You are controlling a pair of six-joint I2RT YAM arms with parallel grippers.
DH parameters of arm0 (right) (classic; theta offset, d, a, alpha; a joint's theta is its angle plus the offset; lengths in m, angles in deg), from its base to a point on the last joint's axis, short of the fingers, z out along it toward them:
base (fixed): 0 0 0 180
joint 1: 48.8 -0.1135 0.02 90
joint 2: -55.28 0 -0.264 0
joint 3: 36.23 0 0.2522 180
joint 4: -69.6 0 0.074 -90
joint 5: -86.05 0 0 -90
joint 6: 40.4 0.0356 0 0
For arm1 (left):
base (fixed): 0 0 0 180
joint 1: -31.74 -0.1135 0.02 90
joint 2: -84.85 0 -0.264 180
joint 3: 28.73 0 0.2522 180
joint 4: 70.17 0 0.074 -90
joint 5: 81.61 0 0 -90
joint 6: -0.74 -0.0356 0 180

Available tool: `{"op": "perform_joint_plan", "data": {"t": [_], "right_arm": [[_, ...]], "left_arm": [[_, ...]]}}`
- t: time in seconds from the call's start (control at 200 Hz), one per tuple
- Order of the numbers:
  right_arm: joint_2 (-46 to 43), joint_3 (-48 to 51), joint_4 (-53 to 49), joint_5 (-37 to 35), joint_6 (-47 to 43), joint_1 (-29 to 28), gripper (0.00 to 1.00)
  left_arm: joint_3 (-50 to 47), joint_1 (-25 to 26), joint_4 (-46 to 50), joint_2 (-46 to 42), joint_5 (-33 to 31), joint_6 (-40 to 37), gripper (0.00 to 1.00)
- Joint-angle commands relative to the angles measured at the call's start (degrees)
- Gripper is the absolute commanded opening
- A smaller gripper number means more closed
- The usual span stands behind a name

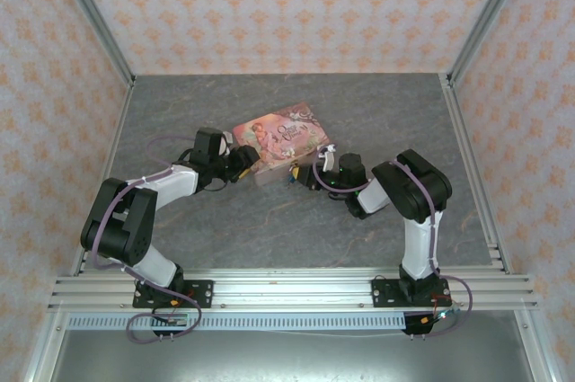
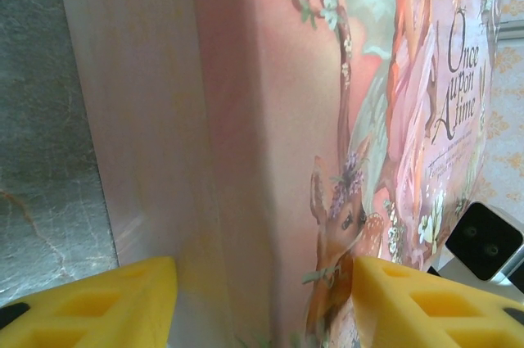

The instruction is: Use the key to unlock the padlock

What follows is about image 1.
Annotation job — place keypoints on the pink storybook box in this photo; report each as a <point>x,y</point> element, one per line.
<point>280,139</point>

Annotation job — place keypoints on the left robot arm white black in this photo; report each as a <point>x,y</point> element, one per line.
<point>175,182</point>

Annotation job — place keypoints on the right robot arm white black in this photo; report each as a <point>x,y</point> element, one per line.
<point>420,242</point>

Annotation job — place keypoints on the aluminium cross beam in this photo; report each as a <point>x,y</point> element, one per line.
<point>287,287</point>

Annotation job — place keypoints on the grey metal base panel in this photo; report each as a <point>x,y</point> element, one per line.
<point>287,357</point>

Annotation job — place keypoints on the aluminium table side rail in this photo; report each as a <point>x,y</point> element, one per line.
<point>114,144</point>
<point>471,166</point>

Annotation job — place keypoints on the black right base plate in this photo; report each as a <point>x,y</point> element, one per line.
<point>384,294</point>

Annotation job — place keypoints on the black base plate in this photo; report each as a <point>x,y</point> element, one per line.
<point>384,294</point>
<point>202,294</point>

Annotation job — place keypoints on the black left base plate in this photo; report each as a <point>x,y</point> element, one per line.
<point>202,294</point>

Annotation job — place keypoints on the black bracket with circuit board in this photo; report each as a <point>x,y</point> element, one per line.
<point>173,322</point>
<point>424,322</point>

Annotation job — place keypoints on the aluminium frame post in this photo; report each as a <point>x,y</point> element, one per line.
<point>94,18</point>
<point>489,18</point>

